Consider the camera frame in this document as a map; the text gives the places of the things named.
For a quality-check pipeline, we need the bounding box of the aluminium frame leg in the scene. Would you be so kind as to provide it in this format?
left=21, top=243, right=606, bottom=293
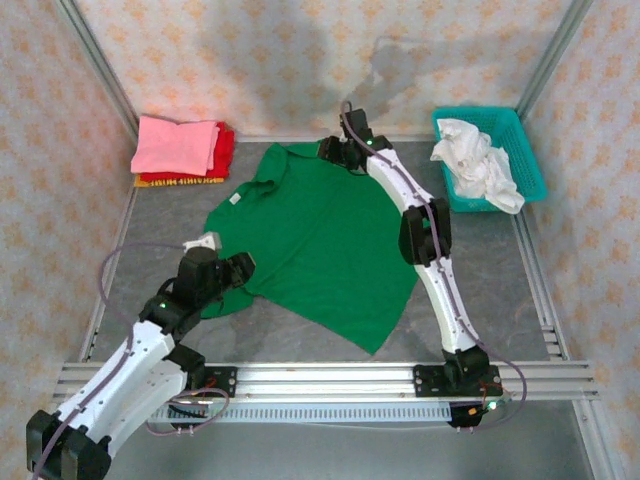
left=572, top=399, right=626, bottom=480

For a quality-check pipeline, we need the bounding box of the black bracket under duct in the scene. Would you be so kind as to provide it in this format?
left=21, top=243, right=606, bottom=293
left=169, top=402, right=209, bottom=434
left=447, top=401, right=494, bottom=434

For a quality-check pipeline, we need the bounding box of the green t-shirt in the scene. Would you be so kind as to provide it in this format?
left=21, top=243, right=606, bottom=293
left=198, top=141, right=432, bottom=357

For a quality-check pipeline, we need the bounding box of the aluminium cross rail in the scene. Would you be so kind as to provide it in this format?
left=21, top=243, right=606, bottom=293
left=53, top=360, right=600, bottom=401

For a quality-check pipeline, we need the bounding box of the teal plastic basket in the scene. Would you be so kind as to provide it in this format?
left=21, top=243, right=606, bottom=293
left=431, top=106, right=549, bottom=214

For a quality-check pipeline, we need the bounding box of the white slotted cable duct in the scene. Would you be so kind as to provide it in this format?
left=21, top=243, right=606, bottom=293
left=149, top=402, right=454, bottom=424

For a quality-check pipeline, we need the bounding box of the white crumpled t-shirt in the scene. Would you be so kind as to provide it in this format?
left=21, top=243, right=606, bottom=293
left=429, top=118, right=526, bottom=216

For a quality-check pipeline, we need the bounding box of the aluminium table side rail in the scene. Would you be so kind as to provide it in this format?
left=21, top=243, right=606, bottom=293
left=514, top=212, right=570, bottom=362
left=77, top=187, right=139, bottom=362

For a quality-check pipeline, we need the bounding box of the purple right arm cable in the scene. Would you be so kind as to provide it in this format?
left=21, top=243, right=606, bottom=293
left=339, top=101, right=529, bottom=431

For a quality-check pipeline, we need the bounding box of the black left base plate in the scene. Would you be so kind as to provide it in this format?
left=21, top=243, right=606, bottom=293
left=199, top=366, right=238, bottom=400

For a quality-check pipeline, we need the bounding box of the aluminium frame post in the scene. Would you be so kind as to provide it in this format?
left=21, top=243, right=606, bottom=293
left=53, top=0, right=141, bottom=141
left=514, top=0, right=595, bottom=119

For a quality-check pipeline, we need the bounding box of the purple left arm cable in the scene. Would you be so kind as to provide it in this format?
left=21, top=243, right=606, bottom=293
left=32, top=241, right=231, bottom=479

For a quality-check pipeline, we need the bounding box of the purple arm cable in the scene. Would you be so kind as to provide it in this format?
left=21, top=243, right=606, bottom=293
left=339, top=101, right=529, bottom=431
left=32, top=241, right=231, bottom=479

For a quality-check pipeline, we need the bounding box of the yellow printed folded t-shirt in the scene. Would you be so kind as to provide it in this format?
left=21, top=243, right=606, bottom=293
left=133, top=173, right=226, bottom=189

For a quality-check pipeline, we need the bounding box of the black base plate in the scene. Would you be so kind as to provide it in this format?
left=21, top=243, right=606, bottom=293
left=413, top=363, right=503, bottom=400
left=199, top=366, right=238, bottom=400

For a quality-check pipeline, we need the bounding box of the red folded t-shirt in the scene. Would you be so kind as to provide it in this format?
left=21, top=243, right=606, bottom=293
left=139, top=121, right=236, bottom=182

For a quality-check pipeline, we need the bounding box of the pink folded t-shirt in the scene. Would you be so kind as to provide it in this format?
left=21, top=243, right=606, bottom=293
left=130, top=114, right=221, bottom=176

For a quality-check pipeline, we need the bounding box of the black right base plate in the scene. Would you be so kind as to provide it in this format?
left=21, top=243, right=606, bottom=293
left=413, top=363, right=503, bottom=400

